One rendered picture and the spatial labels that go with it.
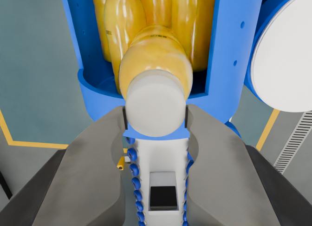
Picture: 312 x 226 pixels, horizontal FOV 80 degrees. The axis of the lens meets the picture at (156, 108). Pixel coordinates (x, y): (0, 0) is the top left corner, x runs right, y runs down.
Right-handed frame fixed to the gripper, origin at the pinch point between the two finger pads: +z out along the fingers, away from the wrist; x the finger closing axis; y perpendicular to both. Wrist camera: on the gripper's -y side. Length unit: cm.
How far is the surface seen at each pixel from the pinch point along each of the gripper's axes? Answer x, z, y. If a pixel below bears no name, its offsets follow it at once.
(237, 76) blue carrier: 10.3, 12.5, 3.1
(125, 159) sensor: -14, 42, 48
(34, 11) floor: -83, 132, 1
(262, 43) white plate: 20.9, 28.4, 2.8
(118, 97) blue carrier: -4.7, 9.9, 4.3
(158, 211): -1, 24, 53
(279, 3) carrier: 23.5, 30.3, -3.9
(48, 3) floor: -72, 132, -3
